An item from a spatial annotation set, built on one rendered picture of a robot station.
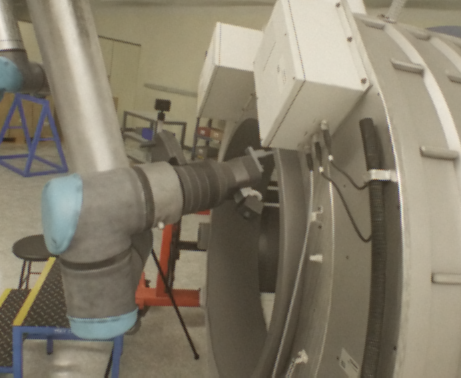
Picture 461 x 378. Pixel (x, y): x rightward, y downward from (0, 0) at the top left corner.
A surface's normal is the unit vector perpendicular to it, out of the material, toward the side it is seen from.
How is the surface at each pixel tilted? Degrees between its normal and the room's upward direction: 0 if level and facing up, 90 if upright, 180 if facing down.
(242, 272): 48
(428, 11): 90
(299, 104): 132
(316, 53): 42
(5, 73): 94
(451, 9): 90
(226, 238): 68
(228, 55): 55
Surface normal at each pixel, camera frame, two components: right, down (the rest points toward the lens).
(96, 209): 0.56, -0.08
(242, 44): 0.25, -0.33
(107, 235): 0.62, 0.19
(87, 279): 0.09, 0.24
